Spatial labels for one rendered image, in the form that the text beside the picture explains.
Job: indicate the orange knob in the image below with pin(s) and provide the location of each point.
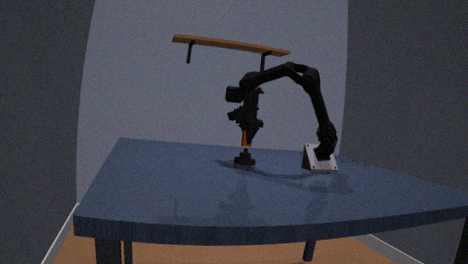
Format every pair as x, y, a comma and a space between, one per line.
244, 139

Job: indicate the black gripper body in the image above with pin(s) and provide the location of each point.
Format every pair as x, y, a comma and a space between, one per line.
251, 120

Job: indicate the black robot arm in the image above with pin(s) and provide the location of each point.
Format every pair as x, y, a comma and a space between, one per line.
249, 91

